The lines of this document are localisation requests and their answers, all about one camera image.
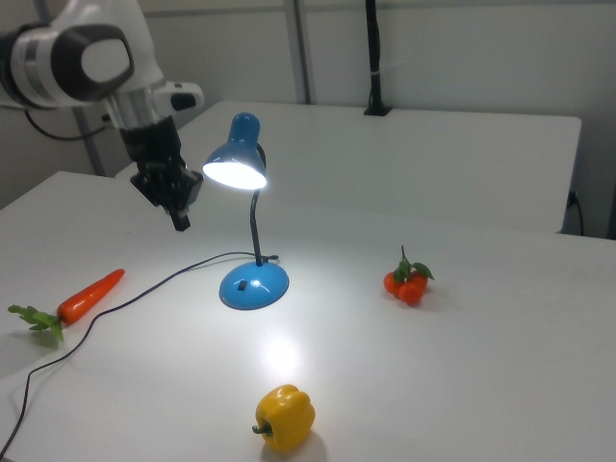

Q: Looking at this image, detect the blue desk lamp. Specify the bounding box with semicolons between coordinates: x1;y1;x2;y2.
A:
201;113;291;312

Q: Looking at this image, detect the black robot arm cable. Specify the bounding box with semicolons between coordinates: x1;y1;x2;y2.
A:
23;108;113;142

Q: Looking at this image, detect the black wall socket cable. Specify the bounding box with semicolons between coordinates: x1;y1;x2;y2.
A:
569;191;586;237

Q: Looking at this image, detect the white neighbouring table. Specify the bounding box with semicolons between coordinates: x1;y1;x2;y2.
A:
114;99;583;236

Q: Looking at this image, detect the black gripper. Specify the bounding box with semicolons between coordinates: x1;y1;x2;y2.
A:
118;115;204;234

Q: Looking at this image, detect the toy orange cluster with leaves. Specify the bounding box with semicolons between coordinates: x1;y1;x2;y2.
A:
383;244;436;308

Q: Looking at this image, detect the black clamped camera pole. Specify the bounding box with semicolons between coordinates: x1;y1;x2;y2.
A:
362;0;394;117

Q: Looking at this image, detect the grey metal stand pole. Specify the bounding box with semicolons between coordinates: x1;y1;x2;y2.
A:
71;106;109;177

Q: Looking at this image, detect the orange toy carrot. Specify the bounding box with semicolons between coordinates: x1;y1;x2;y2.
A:
7;268;127;344

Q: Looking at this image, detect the yellow toy bell pepper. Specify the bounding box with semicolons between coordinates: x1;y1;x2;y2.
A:
250;383;317;453

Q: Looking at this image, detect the black lamp power cable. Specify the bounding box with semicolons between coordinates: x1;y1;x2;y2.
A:
0;251;280;457

